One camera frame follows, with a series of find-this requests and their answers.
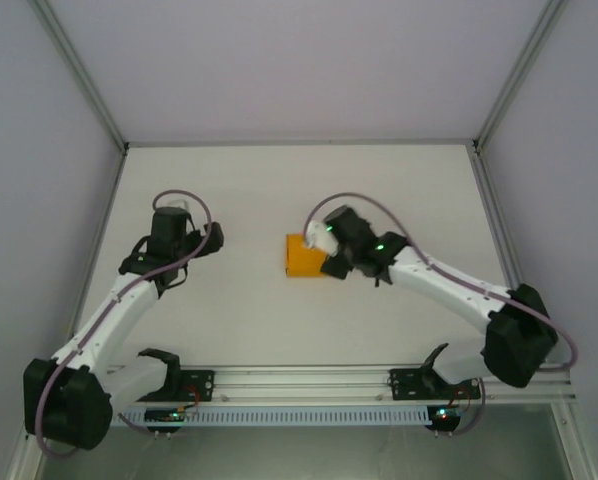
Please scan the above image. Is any orange paper box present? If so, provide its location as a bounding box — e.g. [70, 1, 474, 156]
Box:
[284, 232, 330, 279]

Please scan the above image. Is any black right base mounting plate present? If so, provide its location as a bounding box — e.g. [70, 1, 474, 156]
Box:
[388, 368, 482, 402]

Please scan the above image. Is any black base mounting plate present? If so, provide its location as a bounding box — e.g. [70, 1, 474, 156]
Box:
[128, 368, 216, 403]
[388, 368, 482, 402]

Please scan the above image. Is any black left base mounting plate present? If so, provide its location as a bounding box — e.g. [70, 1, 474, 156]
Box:
[128, 368, 216, 403]

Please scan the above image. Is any right circuit board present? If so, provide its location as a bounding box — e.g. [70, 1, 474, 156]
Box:
[427, 404, 468, 425]

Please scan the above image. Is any circuit board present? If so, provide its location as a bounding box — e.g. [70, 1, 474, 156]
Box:
[144, 407, 200, 427]
[427, 404, 468, 425]

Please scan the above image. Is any left circuit board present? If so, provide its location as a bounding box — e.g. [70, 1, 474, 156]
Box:
[144, 407, 200, 427]

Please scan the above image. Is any thin black left gripper cable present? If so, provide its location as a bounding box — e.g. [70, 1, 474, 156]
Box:
[156, 267, 189, 292]

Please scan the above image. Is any aluminium table side rail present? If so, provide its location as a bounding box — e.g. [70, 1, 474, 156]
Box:
[468, 147, 529, 297]
[61, 147, 130, 346]

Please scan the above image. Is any long aluminium mounting rail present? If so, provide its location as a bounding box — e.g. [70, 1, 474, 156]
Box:
[98, 363, 578, 405]

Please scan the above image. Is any grey slotted cable duct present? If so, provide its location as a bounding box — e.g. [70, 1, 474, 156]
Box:
[114, 405, 430, 427]

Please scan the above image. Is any aluminium frame post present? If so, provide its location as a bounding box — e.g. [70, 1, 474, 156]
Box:
[471, 0, 573, 151]
[31, 0, 130, 151]
[6, 432, 43, 480]
[548, 399, 598, 480]

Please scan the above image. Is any red right base wire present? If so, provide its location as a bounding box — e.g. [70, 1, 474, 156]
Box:
[451, 386, 474, 412]

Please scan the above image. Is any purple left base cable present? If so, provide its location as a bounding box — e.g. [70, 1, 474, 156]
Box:
[114, 410, 159, 436]

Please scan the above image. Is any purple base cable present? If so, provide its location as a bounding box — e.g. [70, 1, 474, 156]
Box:
[114, 410, 159, 436]
[448, 382, 489, 437]

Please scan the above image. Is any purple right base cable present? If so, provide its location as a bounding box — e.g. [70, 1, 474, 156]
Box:
[448, 382, 489, 437]

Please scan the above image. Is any aluminium lower frame post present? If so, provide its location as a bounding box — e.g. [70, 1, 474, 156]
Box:
[6, 432, 43, 480]
[548, 399, 598, 480]

